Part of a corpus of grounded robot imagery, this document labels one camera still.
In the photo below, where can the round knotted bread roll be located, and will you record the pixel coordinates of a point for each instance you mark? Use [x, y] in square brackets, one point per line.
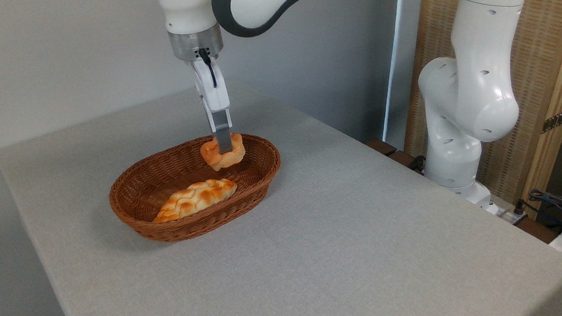
[225, 160]

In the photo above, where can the white vertical pole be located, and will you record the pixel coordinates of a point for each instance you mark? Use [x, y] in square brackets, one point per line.
[394, 61]

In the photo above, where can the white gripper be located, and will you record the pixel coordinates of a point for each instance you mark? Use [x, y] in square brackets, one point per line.
[211, 92]

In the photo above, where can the long braided bread loaf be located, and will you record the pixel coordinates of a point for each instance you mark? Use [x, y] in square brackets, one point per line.
[195, 199]

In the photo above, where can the brown wicker oval basket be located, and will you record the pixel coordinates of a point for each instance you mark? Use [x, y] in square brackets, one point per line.
[149, 178]

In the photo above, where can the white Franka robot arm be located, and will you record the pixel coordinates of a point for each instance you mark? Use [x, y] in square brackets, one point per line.
[466, 92]

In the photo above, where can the dark brown wooden block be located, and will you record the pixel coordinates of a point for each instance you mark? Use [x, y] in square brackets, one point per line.
[402, 158]
[381, 147]
[536, 231]

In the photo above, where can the wooden woven folding screen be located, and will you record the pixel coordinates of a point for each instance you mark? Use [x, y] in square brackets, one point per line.
[545, 48]

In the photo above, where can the metal screen hinge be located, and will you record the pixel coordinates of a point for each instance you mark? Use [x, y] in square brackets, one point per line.
[557, 119]

